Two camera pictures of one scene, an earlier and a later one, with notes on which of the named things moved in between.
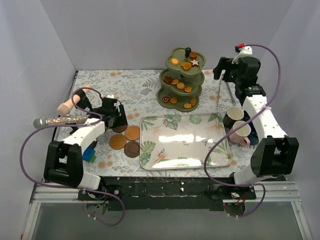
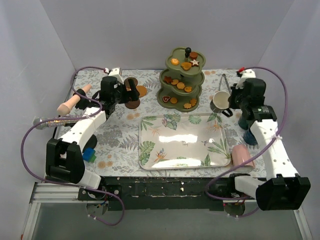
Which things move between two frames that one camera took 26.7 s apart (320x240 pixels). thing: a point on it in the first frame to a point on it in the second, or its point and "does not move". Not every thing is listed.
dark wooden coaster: [131, 149] to [132, 104]
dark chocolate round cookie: [193, 55] does not move
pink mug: [240, 135] to [240, 153]
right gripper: [224, 71] to [233, 100]
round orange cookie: [173, 100] does not move
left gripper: [88, 108] to [127, 92]
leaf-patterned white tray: [180, 141] does not move
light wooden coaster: [132, 132] to [142, 89]
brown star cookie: [168, 80] does not move
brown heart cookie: [186, 66] does not move
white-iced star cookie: [194, 63] does not move
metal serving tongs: [234, 102] does not move
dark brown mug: [235, 113] to [219, 103]
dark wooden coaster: [120, 129] to [126, 81]
